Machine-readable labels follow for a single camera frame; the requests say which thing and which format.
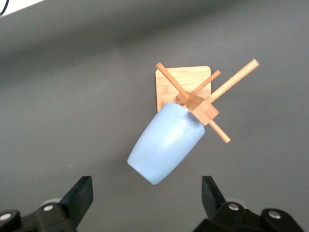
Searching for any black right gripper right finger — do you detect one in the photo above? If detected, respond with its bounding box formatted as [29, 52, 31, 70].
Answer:
[193, 175, 305, 232]

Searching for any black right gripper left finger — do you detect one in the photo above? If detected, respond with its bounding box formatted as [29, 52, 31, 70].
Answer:
[0, 175, 94, 232]

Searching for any light blue ceramic cup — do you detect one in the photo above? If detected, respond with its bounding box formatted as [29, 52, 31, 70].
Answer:
[126, 101, 206, 186]

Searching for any wooden cup tree stand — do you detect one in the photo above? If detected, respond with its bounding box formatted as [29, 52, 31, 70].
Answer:
[155, 58, 260, 145]

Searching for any black cable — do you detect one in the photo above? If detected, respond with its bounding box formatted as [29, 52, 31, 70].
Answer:
[0, 0, 10, 15]

